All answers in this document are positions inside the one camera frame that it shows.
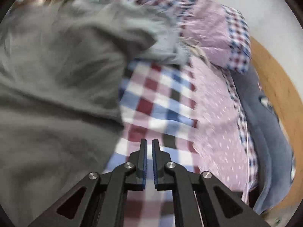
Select dark grey garment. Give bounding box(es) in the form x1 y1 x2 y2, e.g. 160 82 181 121
1 0 155 226

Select plaid bed sheet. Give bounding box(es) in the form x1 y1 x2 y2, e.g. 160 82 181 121
104 56 259 227

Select blue-grey pillow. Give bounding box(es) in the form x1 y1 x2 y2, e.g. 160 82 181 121
232 65 296 214

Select light grey-green garment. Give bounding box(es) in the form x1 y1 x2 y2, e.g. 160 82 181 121
75 0 190 66

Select wooden headboard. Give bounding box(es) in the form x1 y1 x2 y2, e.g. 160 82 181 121
251 37 303 209

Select plaid and lilac quilt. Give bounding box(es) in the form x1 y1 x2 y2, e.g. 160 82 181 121
30 0 252 74

